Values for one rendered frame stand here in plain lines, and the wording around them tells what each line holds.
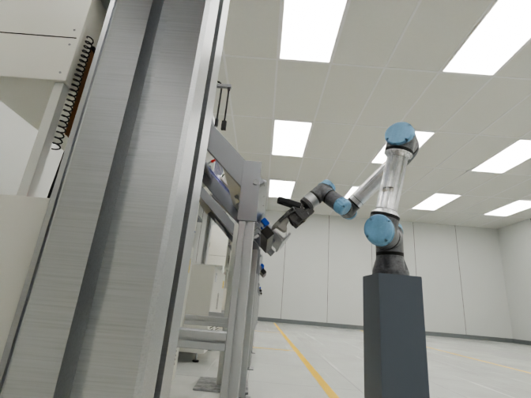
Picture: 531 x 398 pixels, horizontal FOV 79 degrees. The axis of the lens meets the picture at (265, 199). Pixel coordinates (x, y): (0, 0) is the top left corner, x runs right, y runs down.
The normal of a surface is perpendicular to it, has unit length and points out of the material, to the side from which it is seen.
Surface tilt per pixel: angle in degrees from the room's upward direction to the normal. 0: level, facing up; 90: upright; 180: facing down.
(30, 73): 90
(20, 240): 90
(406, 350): 90
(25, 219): 90
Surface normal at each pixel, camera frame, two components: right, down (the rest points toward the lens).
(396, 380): 0.07, -0.31
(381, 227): -0.56, -0.18
